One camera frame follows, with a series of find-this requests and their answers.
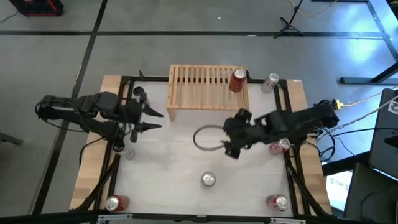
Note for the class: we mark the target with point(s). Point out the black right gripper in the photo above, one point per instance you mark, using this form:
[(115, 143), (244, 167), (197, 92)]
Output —
[(245, 130)]

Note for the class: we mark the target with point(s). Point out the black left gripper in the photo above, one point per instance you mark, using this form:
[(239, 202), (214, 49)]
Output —
[(130, 112)]

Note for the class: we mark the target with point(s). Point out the red white cola can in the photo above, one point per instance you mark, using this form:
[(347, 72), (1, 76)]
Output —
[(275, 201), (276, 148)]

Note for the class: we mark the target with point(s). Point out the silver diet soda can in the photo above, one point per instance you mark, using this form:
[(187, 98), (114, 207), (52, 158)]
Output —
[(208, 179), (268, 85)]

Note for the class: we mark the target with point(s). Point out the dark red soda can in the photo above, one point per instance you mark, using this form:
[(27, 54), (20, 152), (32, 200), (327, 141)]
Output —
[(237, 84), (121, 202)]

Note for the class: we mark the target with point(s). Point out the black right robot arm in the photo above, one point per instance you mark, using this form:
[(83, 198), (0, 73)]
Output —
[(295, 123)]

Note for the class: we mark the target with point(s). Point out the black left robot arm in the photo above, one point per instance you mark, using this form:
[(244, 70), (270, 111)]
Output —
[(77, 109)]

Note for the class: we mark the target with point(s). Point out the wooden slatted shelf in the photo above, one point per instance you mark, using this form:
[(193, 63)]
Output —
[(192, 90)]

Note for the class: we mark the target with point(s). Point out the black crossbar with silver brackets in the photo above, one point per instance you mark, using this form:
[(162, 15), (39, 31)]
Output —
[(199, 218)]

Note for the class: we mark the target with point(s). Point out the yellow power plug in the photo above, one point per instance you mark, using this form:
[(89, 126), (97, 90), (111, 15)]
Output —
[(336, 104)]

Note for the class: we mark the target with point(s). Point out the white screen with logo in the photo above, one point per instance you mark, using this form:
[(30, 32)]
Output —
[(337, 186)]

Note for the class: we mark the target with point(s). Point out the black tripod stand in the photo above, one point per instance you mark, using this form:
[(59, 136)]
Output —
[(288, 27)]

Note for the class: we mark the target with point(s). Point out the grey furniture foot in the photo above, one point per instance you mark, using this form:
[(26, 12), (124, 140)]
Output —
[(9, 138)]

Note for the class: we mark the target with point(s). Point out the grey chair backrest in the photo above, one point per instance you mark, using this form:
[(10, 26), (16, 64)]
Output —
[(384, 140)]

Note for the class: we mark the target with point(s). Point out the dark grey chair seat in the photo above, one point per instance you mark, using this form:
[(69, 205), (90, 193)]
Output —
[(373, 199)]

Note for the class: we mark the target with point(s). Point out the red and black crate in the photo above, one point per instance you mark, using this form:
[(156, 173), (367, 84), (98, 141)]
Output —
[(34, 9)]

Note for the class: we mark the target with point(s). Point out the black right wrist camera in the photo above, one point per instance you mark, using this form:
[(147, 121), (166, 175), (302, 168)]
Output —
[(231, 129)]

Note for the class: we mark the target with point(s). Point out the black metal table frame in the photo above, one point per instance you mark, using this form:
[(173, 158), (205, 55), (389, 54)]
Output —
[(149, 78)]

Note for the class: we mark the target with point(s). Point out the black desk leg frame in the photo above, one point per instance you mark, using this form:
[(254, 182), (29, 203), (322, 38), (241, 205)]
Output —
[(357, 80)]

